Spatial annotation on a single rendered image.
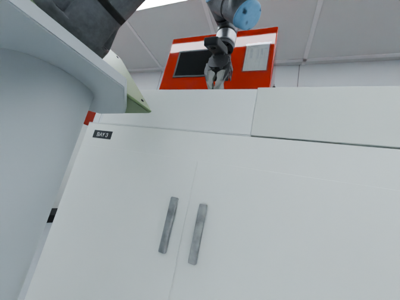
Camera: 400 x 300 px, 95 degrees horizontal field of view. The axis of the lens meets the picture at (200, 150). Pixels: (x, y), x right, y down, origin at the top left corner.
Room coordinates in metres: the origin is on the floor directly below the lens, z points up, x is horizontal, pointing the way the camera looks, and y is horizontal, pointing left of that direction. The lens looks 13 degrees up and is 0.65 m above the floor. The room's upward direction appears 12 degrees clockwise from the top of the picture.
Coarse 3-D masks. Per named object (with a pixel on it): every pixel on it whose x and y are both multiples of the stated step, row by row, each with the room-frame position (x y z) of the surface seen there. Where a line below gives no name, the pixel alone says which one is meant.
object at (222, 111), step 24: (144, 96) 0.61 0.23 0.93; (168, 96) 0.57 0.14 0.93; (192, 96) 0.53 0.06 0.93; (216, 96) 0.51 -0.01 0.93; (240, 96) 0.48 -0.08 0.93; (120, 120) 0.63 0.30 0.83; (144, 120) 0.59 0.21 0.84; (168, 120) 0.56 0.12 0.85; (192, 120) 0.53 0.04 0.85; (216, 120) 0.50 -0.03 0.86; (240, 120) 0.47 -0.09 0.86
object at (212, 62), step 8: (224, 40) 0.54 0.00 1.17; (232, 48) 0.56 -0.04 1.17; (216, 56) 0.55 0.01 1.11; (224, 56) 0.54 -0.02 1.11; (208, 64) 0.56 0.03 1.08; (216, 64) 0.55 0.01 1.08; (224, 64) 0.54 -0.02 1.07; (216, 72) 0.58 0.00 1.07; (232, 72) 0.61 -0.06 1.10; (224, 80) 0.61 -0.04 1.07
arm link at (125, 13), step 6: (108, 0) 0.28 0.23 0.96; (114, 0) 0.29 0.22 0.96; (120, 0) 0.29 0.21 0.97; (126, 0) 0.29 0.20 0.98; (132, 0) 0.30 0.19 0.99; (138, 0) 0.31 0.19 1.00; (144, 0) 0.32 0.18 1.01; (114, 6) 0.29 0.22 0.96; (120, 6) 0.30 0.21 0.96; (126, 6) 0.30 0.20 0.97; (132, 6) 0.31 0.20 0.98; (138, 6) 0.32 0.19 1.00; (120, 12) 0.31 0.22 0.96; (126, 12) 0.32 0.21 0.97; (132, 12) 0.33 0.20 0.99; (126, 18) 0.33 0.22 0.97
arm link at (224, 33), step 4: (224, 28) 0.54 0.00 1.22; (228, 28) 0.54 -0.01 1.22; (220, 32) 0.55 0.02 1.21; (224, 32) 0.54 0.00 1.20; (228, 32) 0.54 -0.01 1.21; (232, 32) 0.54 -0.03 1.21; (220, 36) 0.54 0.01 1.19; (224, 36) 0.54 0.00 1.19; (228, 36) 0.54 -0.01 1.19; (232, 36) 0.54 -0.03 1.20; (232, 40) 0.55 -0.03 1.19
